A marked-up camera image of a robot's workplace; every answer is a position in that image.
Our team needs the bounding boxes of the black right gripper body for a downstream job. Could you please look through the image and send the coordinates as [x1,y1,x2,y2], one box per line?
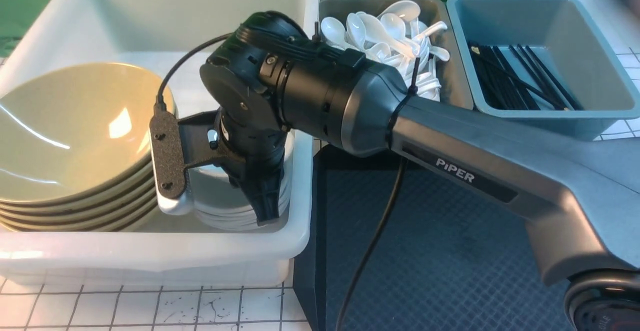
[215,116,288,227]

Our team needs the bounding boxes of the yellow-green noodle bowl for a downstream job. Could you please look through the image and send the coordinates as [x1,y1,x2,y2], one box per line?
[0,63,162,205]

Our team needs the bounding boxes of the stack of white sauce dishes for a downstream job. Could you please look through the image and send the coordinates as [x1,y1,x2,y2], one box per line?
[189,132,295,233]

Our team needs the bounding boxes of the stack of yellow-green bowls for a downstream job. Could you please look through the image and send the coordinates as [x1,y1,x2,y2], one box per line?
[0,162,157,232]

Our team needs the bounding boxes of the large white plastic tub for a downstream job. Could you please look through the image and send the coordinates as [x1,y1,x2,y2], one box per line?
[1,0,319,289]

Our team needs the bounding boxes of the pile of white spoons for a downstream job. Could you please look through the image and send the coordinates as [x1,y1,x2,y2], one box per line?
[319,0,450,102]

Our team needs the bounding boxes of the grey-brown spoon bin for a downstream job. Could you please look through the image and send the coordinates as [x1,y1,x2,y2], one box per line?
[318,0,474,110]

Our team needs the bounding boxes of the black plastic serving tray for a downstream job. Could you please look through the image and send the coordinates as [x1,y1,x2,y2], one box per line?
[292,143,640,331]

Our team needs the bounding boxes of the black chopsticks in bin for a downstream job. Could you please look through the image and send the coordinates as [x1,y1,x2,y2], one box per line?
[467,41,585,111]

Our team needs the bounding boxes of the blue-grey chopstick bin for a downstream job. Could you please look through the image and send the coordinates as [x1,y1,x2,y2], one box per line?
[446,0,640,141]

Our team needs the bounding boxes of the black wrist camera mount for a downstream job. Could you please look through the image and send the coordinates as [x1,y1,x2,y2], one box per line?
[150,105,240,216]

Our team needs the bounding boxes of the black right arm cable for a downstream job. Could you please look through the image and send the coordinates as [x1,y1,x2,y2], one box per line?
[156,21,421,331]

